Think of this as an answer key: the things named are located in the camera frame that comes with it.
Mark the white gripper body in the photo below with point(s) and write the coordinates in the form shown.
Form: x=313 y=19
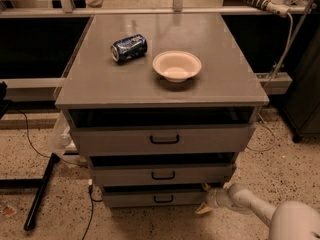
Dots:
x=213 y=196

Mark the grey bottom drawer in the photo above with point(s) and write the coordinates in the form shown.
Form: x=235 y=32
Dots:
x=155 y=195

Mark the grey drawer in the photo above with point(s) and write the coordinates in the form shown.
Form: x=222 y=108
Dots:
x=155 y=195
x=140 y=131
x=161 y=169

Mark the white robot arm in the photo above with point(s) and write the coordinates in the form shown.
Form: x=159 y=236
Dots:
x=291 y=220

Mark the grey middle drawer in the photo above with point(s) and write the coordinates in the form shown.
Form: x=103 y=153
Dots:
x=161 y=169

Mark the grey top drawer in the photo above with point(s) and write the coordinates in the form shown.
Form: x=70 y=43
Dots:
x=140 y=131

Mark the grey drawer cabinet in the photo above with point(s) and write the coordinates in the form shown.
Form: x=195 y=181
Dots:
x=96 y=81

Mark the white paper bowl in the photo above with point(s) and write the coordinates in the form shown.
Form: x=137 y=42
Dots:
x=176 y=66

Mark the clear plastic bag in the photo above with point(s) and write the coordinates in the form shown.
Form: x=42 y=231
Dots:
x=60 y=140

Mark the blue soda can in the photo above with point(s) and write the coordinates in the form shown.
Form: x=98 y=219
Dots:
x=130 y=47

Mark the white power strip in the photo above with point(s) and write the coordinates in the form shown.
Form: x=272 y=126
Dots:
x=276 y=7

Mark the black metal floor frame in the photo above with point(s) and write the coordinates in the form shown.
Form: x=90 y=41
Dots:
x=40 y=184

